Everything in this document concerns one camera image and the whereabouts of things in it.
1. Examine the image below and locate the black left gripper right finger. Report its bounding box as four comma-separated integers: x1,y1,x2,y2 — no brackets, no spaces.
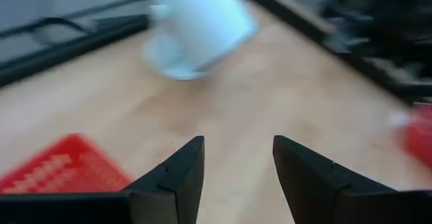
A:
272,135,432,224

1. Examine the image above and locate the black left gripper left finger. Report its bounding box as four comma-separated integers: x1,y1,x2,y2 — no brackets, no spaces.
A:
0,135,205,224

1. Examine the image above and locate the red plastic mesh basket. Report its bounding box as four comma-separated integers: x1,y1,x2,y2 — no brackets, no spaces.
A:
401,103,432,169
0,132,134,194

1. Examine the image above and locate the white cylindrical lamp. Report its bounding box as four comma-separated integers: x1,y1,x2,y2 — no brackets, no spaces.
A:
141,0,261,82

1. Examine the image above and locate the black aluminium table frame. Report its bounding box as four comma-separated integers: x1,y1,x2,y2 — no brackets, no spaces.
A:
0,0,432,105

